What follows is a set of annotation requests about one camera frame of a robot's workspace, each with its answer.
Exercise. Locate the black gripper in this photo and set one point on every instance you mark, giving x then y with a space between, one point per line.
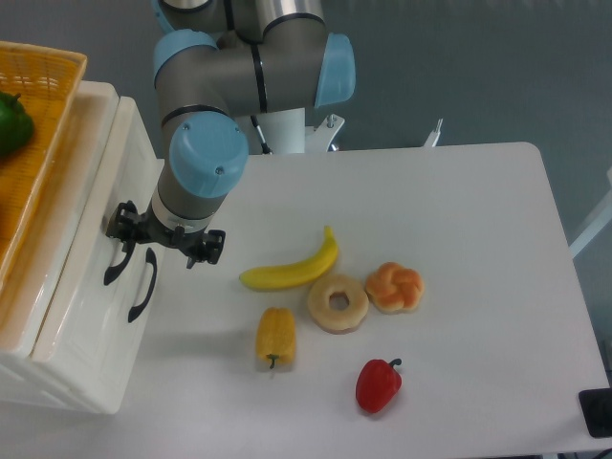
130 227

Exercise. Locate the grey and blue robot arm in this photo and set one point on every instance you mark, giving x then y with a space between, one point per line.
219 61

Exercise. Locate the white plastic drawer cabinet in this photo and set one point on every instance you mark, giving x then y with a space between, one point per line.
28 292

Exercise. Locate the yellow banana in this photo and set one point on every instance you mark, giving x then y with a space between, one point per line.
287 276

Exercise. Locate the yellow bell pepper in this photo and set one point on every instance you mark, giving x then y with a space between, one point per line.
275 341

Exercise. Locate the plain bagel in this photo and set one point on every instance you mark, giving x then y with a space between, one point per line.
338 303

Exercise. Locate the green bell pepper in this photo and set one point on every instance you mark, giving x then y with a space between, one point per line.
16 124

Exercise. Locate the orange woven basket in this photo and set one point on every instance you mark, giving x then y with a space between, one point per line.
38 86

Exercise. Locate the knotted bread roll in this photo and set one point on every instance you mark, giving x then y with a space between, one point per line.
395 289

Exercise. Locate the red bell pepper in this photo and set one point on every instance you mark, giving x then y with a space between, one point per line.
377 384

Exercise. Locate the black device at table edge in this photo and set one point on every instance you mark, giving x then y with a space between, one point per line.
596 407

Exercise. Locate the white frame leg at right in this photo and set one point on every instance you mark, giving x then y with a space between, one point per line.
593 223

